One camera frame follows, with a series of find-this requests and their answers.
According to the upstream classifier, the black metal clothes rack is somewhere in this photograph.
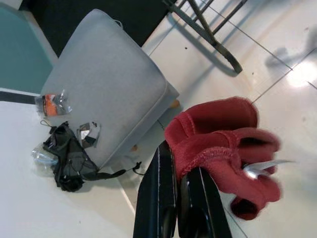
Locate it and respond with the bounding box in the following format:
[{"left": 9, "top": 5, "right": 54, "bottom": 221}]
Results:
[{"left": 161, "top": 0, "right": 244, "bottom": 74}]

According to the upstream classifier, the clear plastic packet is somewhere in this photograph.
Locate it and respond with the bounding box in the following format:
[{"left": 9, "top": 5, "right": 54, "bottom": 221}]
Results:
[{"left": 30, "top": 146, "right": 60, "bottom": 178}]

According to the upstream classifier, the black strap bag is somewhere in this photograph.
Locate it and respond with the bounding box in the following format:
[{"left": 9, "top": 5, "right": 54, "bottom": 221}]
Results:
[{"left": 40, "top": 120, "right": 143, "bottom": 192}]

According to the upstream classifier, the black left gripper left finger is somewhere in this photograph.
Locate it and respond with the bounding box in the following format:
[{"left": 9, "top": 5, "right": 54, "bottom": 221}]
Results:
[{"left": 132, "top": 142, "right": 179, "bottom": 238}]

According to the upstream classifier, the red fleece garment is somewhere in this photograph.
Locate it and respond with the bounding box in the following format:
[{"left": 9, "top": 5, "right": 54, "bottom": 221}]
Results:
[{"left": 163, "top": 97, "right": 296, "bottom": 221}]

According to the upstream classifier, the grey cushioned ottoman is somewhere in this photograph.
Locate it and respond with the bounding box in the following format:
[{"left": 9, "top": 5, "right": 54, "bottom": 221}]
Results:
[{"left": 40, "top": 8, "right": 180, "bottom": 170}]

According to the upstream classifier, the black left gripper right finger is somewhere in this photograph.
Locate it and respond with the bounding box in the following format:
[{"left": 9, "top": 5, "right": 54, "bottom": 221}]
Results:
[{"left": 178, "top": 166, "right": 239, "bottom": 238}]

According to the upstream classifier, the black wall trim strip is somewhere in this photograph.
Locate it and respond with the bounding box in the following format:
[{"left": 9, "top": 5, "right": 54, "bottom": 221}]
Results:
[{"left": 0, "top": 90, "right": 42, "bottom": 105}]

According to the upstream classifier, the small silver packet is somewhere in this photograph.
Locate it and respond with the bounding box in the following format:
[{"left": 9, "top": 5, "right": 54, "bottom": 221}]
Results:
[{"left": 76, "top": 121, "right": 102, "bottom": 150}]

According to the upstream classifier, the orange plastic packet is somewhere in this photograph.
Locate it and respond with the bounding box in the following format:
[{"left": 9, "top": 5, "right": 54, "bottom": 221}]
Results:
[{"left": 34, "top": 89, "right": 73, "bottom": 118}]

